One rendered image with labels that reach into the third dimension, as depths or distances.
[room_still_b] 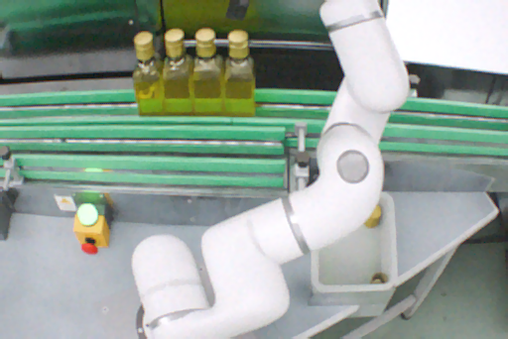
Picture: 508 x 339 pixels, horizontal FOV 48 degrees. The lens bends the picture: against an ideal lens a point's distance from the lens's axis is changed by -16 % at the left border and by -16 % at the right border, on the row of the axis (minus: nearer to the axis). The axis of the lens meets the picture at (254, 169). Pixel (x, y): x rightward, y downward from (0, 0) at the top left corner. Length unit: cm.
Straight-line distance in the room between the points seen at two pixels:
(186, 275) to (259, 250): 11
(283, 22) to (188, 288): 63
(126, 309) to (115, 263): 21
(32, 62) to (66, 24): 17
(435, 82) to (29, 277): 105
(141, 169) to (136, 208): 13
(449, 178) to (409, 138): 17
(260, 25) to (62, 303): 72
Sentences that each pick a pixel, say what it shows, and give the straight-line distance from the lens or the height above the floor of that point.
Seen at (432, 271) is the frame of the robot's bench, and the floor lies 40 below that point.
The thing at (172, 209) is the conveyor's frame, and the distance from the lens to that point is 133.
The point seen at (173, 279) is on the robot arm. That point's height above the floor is 118.
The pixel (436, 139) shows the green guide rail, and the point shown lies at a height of 93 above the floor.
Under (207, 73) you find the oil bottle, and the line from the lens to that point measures 119.
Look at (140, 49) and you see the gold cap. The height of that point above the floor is 115.
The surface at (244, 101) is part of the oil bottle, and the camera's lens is 123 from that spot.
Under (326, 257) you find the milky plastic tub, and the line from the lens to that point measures 133.
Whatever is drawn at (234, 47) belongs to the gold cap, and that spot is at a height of 115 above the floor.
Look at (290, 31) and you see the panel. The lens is 131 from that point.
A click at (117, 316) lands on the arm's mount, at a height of 87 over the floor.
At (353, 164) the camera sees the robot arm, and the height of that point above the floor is 131.
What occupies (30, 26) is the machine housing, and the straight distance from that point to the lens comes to 143.
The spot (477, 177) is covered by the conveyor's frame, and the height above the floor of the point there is 82.
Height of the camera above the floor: 196
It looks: 56 degrees down
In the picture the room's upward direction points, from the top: straight up
